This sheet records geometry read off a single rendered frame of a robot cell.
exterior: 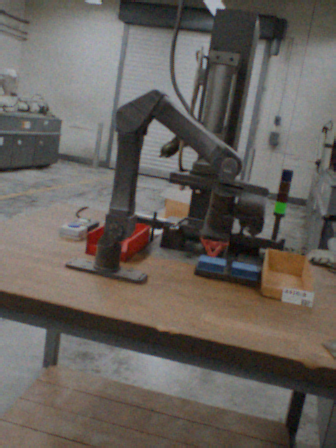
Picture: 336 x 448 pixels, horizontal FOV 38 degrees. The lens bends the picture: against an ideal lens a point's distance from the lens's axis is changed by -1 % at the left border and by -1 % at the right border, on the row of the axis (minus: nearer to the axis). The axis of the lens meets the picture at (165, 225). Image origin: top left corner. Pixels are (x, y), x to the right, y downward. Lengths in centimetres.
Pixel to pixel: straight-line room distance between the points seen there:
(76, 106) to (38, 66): 133
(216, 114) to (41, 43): 1103
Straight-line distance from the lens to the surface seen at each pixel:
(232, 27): 162
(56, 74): 1216
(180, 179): 152
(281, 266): 151
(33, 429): 184
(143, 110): 113
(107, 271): 121
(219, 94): 151
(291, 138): 1071
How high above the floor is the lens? 129
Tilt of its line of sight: 12 degrees down
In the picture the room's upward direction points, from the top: 9 degrees clockwise
